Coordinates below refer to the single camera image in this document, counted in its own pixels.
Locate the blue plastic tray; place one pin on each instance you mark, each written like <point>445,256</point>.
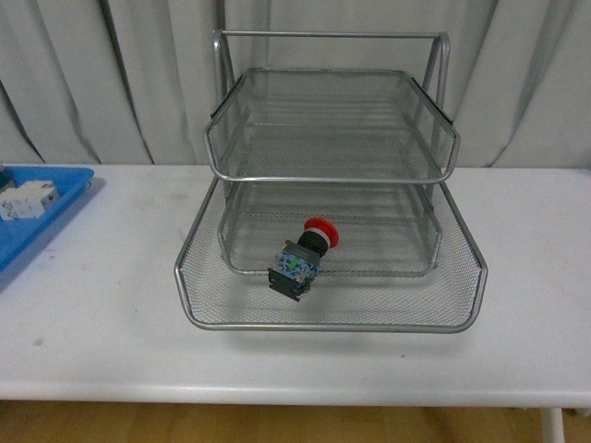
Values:
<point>23,240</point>

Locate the white table leg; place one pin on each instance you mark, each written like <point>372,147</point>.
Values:
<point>552,427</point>

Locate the red emergency stop button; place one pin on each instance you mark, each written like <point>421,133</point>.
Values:
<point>298,264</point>

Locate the silver mesh three-tier rack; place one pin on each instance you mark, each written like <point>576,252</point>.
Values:
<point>370,150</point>

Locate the white circuit breaker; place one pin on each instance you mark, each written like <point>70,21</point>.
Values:
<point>28,201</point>

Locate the white curtain backdrop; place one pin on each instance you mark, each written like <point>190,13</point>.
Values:
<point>132,81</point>

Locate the green knife switch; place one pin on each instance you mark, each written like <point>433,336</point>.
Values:
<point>4,179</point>

